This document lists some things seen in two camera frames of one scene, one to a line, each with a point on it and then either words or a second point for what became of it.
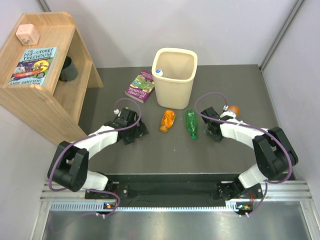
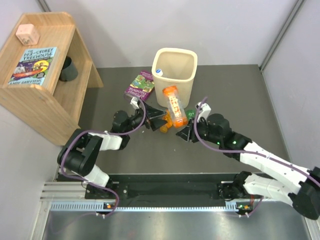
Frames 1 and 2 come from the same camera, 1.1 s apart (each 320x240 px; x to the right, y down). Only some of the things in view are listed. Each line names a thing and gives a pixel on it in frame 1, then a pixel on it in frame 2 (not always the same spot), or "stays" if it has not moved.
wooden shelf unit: x=44 y=62 stays
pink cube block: x=28 y=34 stays
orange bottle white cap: x=234 y=108 to x=179 y=118
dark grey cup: x=69 y=72 stays
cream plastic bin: x=174 y=70 stays
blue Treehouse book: x=32 y=66 stays
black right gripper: x=217 y=138 to x=185 y=132
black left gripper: x=140 y=130 to x=151 y=112
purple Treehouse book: x=142 y=87 stays
